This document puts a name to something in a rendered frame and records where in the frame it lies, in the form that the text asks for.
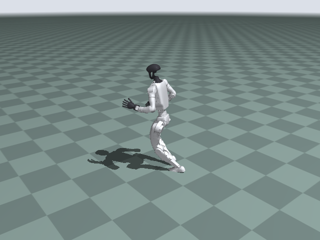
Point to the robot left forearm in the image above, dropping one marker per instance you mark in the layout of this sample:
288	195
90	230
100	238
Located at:
145	109

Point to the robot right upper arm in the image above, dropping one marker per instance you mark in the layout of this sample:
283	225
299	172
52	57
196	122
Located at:
171	91

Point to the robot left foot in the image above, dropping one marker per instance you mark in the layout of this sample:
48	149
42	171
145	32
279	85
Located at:
180	169

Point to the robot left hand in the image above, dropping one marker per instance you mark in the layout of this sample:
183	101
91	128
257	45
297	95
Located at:
130	104

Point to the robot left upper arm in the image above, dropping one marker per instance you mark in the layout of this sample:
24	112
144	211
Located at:
151	97

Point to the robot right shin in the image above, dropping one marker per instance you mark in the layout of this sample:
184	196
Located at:
163	144

